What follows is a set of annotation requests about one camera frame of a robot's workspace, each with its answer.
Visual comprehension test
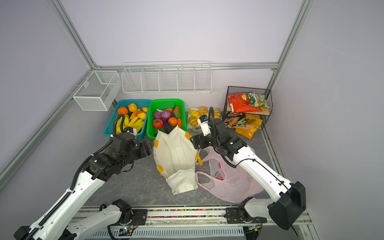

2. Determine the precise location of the green snack bag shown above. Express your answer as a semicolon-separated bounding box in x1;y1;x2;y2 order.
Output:
247;92;269;108

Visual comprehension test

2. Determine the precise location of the red toy tomato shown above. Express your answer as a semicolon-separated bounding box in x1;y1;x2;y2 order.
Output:
153;119;164;130

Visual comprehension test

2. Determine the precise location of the red chip bag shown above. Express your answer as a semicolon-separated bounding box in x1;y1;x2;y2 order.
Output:
228;93;263;113

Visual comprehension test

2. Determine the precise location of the white canvas tote bag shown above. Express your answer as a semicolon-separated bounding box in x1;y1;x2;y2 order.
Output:
153;127;198;195

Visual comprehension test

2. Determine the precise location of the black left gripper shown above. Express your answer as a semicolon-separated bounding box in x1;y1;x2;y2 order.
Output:
122;140;155;168

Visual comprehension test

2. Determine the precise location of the toy bread bun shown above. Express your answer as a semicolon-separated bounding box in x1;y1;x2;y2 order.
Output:
198;107;209;116

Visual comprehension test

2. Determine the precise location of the black wire snack rack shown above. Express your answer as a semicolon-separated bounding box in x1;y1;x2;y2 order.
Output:
225;86;273;129

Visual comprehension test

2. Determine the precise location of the yellow toy banana bunch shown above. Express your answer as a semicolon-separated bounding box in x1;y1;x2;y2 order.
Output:
115;115;145;135

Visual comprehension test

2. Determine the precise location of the pink plastic grocery bag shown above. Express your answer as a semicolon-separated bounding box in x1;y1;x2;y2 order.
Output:
196;147;264;204

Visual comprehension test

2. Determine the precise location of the brown toy potato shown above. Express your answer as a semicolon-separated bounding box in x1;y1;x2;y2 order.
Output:
173;106;181;116

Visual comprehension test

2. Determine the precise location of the orange toy pumpkin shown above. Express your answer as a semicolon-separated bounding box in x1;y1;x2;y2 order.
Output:
168;117;179;127

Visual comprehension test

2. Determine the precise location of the white bread tray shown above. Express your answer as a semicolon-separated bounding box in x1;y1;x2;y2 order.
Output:
187;107;224;139

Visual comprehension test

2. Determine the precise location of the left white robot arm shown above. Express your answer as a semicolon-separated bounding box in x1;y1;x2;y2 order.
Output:
14;133;152;240

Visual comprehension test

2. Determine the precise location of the purple toy onion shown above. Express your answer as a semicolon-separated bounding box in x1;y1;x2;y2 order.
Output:
161;110;172;121
153;111;162;119

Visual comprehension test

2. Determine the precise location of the yellow snack bag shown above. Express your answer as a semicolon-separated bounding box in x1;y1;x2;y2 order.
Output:
235;114;263;140

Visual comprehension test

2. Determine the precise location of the striped toy bread roll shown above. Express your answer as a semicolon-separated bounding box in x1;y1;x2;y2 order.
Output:
188;117;199;127

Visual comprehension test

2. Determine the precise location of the yellow toy lemon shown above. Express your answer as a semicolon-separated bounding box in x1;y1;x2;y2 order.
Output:
137;112;147;120

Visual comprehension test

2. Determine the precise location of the toy croissant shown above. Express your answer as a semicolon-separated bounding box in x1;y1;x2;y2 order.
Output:
214;108;222;119

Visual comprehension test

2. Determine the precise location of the orange toy tangerine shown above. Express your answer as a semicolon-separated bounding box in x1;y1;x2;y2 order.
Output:
117;107;129;115

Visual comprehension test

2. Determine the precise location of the yellow-orange toy citrus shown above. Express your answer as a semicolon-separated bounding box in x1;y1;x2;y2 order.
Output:
128;103;138;113

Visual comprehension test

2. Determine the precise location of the teal plastic basket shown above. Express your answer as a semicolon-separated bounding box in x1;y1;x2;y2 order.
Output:
104;99;151;139

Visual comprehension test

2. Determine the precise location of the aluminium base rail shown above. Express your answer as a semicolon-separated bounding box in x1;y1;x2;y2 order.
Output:
59;204;313;229

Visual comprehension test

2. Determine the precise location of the black orange snack bag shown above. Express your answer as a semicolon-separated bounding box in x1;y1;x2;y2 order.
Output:
224;111;246;129

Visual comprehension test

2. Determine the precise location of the white wire wall shelf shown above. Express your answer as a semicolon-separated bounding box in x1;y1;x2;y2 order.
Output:
121;61;213;93

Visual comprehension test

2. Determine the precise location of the dark purple toy eggplant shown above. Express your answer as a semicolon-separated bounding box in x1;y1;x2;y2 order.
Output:
163;120;173;134

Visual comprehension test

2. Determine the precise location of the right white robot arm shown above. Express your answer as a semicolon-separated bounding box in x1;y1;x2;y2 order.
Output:
190;108;307;230

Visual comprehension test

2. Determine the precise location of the green plastic basket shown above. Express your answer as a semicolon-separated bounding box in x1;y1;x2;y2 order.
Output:
147;99;188;139

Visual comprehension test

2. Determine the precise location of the white mesh wall basket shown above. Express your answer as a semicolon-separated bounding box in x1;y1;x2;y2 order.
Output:
73;70;122;112

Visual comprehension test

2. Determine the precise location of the striped toy bread loaf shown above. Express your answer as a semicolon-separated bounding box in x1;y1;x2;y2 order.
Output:
189;109;201;119

